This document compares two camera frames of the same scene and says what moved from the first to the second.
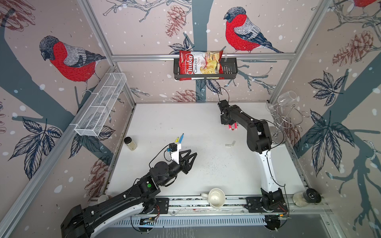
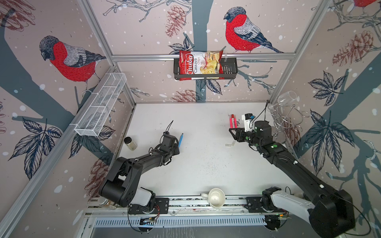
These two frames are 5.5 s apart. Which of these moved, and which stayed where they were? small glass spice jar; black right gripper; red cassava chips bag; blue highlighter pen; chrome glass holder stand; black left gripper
Moved: black right gripper; black left gripper
Stayed: red cassava chips bag; chrome glass holder stand; blue highlighter pen; small glass spice jar
